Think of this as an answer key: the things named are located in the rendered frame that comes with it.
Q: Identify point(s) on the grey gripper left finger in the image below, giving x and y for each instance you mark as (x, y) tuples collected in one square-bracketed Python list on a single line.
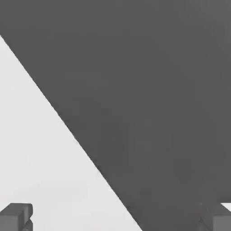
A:
[(14, 216)]

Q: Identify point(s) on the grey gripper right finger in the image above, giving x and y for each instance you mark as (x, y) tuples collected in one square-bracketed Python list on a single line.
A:
[(219, 221)]

